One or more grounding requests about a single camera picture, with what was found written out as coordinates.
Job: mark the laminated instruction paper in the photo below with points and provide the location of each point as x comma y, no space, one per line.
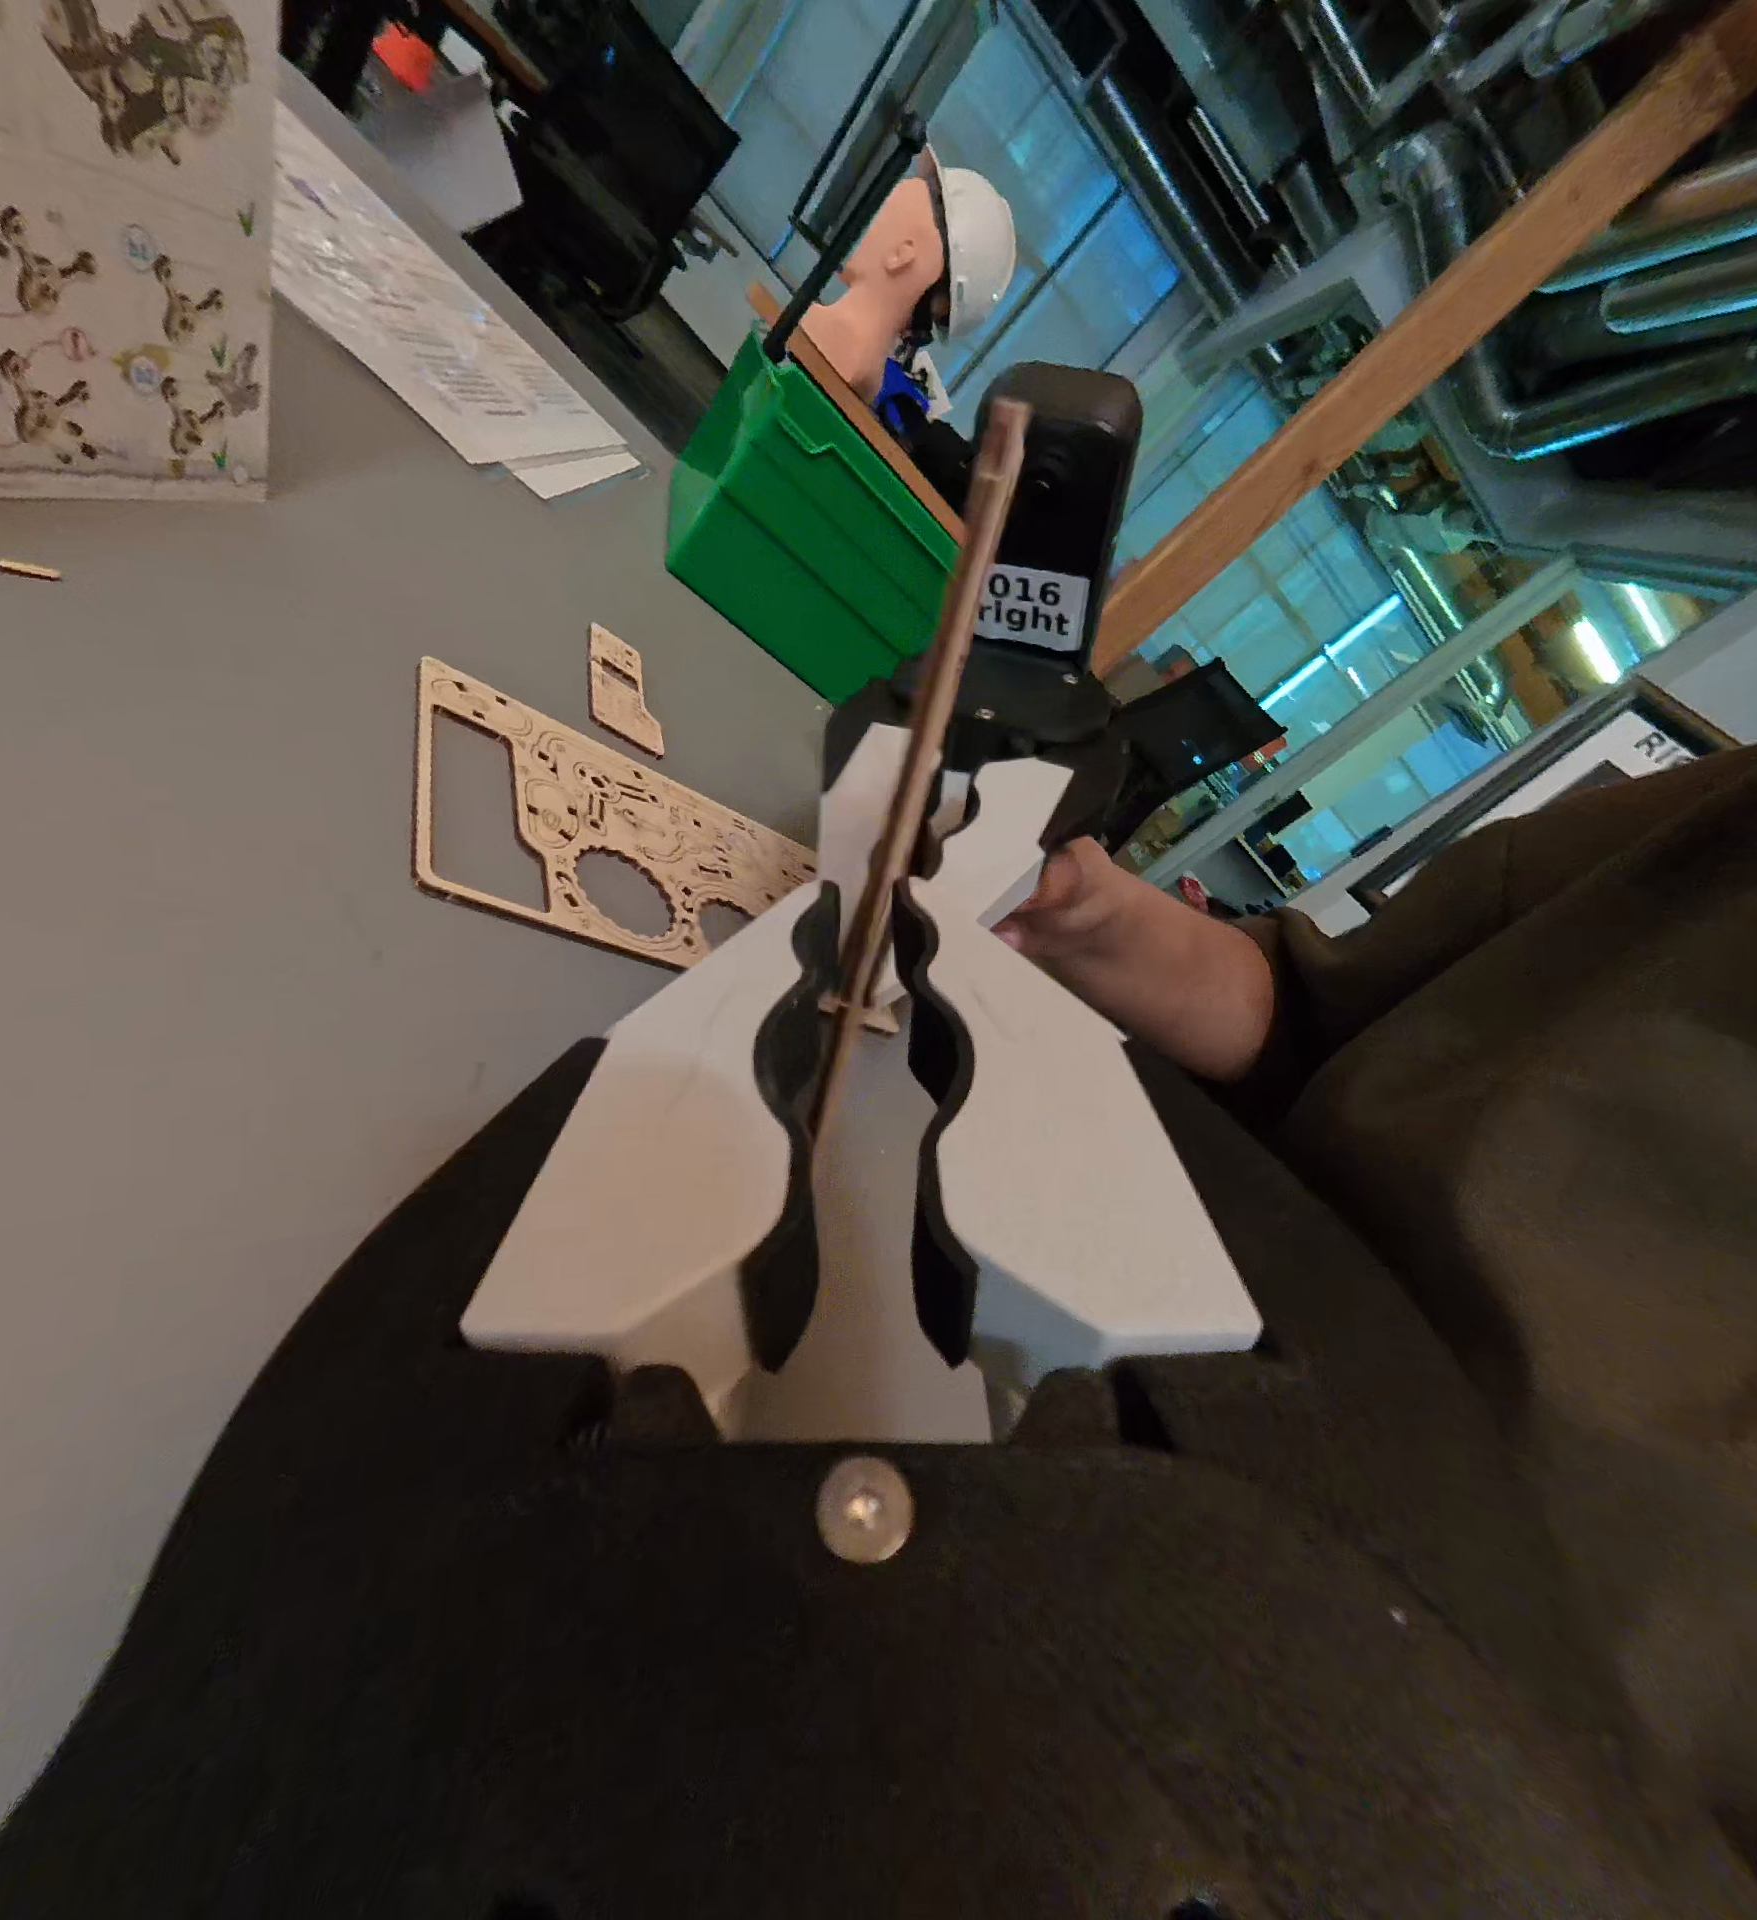
412,285

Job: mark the grey desk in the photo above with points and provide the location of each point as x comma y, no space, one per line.
219,901

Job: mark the person's right forearm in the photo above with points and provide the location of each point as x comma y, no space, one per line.
1210,990

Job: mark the green plastic bin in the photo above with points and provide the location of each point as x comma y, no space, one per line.
803,570

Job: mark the person's brown shirt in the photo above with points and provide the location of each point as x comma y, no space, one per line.
1567,1200

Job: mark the orange object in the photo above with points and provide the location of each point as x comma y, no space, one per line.
400,56

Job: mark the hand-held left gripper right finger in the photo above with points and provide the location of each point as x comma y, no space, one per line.
1090,1200

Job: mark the wooden sheet with slot cutouts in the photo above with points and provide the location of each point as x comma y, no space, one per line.
945,660

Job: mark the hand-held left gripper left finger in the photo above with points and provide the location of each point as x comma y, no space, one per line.
622,1200

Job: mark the metal ventilation ducts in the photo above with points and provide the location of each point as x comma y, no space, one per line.
1687,301

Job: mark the person's right hand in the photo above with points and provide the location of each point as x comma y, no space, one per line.
1073,914

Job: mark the large wooden puzzle sheet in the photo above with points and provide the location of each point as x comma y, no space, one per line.
592,780

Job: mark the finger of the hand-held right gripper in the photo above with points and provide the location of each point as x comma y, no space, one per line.
1013,825
862,811

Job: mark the small wooden puzzle piece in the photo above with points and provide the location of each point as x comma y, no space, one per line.
622,699

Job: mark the black monitor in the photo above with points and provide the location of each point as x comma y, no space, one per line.
1210,735

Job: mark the assembly instruction booklet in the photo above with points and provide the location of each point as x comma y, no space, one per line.
98,375

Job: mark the wooden beam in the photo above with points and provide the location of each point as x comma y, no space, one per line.
1418,331

